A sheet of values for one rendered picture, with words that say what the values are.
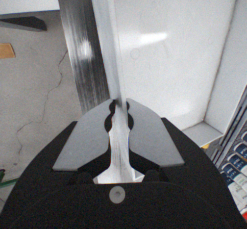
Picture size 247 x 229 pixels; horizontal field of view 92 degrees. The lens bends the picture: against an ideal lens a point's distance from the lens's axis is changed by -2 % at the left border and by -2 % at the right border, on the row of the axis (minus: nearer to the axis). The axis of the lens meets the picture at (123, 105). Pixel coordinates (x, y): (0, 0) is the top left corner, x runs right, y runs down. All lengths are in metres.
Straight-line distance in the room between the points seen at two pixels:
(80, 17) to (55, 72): 0.90
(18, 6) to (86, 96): 0.18
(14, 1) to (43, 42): 0.85
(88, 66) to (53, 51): 0.86
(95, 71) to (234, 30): 0.24
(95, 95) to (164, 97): 0.16
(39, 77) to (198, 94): 1.10
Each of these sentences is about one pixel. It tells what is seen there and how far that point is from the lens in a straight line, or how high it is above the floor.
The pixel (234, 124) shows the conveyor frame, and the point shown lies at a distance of 0.71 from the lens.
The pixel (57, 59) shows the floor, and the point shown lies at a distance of 1.12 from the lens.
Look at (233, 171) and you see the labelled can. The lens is 0.87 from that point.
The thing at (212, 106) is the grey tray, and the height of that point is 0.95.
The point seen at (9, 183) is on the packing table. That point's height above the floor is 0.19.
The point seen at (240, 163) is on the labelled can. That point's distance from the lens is 0.82.
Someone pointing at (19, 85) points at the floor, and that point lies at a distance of 1.24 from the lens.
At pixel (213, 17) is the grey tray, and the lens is 0.23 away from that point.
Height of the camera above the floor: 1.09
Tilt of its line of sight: 56 degrees down
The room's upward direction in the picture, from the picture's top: 147 degrees clockwise
